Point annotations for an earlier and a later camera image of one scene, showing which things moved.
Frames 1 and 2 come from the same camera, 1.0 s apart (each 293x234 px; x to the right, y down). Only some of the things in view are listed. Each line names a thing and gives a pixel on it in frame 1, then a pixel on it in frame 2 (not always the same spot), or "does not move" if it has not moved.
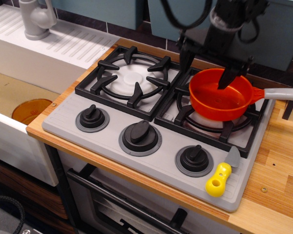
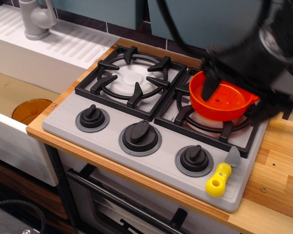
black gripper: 219,45 -> 252,64
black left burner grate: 130,79 does not move
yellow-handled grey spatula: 215,184 does not move
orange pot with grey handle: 211,103 does not move
